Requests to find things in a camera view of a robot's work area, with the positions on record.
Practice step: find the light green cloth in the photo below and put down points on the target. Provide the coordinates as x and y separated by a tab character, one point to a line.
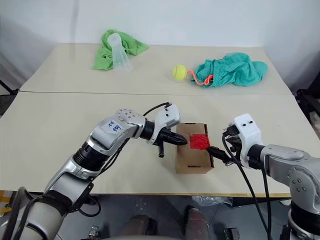
105	60

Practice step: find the brown cardboard box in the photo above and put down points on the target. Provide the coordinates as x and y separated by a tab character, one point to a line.
192	160

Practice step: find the red tape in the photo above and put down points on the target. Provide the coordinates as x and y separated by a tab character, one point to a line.
198	142

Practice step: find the yellow tennis ball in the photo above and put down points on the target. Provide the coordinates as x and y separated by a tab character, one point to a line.
179	72

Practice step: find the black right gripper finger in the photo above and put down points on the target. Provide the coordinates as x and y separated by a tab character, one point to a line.
225	160
216	150

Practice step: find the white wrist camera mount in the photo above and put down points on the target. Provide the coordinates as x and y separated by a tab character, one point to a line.
165	117
250	130

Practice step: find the clear plastic cup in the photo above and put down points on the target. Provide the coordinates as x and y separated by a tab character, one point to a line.
120	55

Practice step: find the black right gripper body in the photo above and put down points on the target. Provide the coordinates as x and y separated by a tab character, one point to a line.
233	143

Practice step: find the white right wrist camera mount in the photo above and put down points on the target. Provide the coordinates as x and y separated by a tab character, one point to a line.
250	130

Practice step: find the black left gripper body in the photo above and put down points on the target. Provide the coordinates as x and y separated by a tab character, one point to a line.
163	138

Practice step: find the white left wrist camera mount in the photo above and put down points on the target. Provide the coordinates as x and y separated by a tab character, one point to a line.
165	117

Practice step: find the clear plastic bag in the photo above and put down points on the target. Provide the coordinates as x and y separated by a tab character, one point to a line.
212	200

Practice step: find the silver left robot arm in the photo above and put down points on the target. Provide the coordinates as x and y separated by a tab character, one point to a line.
105	140

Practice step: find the black metal frame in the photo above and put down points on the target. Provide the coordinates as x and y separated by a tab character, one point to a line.
7	87

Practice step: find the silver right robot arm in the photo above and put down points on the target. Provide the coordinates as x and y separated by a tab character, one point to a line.
295	160

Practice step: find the teal green cloth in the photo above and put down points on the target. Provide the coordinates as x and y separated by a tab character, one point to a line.
230	70

